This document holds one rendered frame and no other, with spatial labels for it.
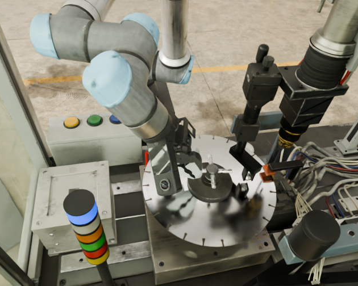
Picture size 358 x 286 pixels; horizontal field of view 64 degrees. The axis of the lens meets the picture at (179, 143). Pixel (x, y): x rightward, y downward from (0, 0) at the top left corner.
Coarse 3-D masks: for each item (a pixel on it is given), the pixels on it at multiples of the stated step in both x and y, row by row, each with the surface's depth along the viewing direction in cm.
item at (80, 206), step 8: (72, 192) 43; (80, 192) 43; (88, 192) 43; (64, 200) 42; (72, 200) 42; (80, 200) 42; (88, 200) 43; (64, 208) 41; (72, 208) 42; (80, 208) 42; (88, 208) 42; (96, 208) 44; (72, 216) 41; (80, 216) 41; (88, 216) 42; (80, 224) 43
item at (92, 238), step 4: (100, 224) 47; (100, 228) 47; (96, 232) 47; (100, 232) 48; (76, 236) 47; (80, 236) 46; (84, 236) 46; (88, 236) 46; (92, 236) 46; (96, 236) 47; (100, 236) 48; (80, 240) 47; (84, 240) 47; (88, 240) 47; (92, 240) 47; (96, 240) 48
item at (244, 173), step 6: (240, 144) 66; (246, 144) 67; (234, 150) 69; (240, 150) 68; (234, 156) 70; (240, 156) 68; (246, 156) 68; (240, 162) 68; (246, 162) 67; (252, 162) 67; (258, 162) 67; (246, 168) 68; (252, 168) 66; (258, 168) 66; (246, 174) 68; (252, 174) 67; (252, 180) 70
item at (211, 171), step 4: (208, 156) 71; (212, 160) 70; (212, 164) 69; (208, 168) 68; (212, 168) 68; (216, 168) 68; (204, 172) 68; (208, 172) 67; (212, 172) 67; (216, 172) 67; (220, 172) 68; (224, 172) 68; (228, 172) 68; (208, 176) 68; (212, 176) 67; (216, 176) 69; (212, 180) 66; (212, 184) 65
